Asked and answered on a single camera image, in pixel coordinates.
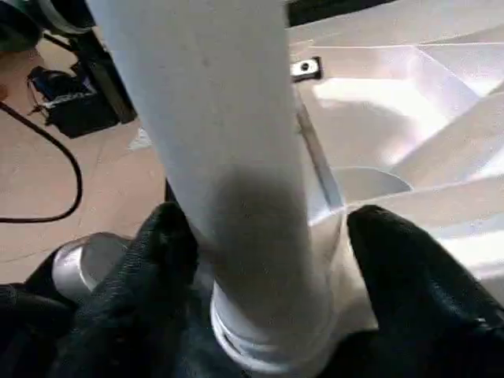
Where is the small black electronic box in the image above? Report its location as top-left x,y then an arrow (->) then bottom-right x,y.
27,66 -> 119,139

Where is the white plastic table top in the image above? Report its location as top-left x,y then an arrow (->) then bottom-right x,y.
208,0 -> 504,375

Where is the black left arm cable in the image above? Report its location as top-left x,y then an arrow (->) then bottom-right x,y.
0,100 -> 83,224

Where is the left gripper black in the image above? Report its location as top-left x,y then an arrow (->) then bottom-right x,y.
291,57 -> 324,83

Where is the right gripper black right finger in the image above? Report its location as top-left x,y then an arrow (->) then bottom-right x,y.
346,204 -> 504,378

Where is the black work table leg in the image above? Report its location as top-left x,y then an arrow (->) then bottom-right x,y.
43,23 -> 137,125

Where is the white plastic table leg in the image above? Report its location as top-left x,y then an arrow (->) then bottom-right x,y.
86,0 -> 347,375

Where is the black work mat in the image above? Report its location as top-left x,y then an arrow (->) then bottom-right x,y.
0,0 -> 398,378

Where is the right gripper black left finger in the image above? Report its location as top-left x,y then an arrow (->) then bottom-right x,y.
50,202 -> 237,378

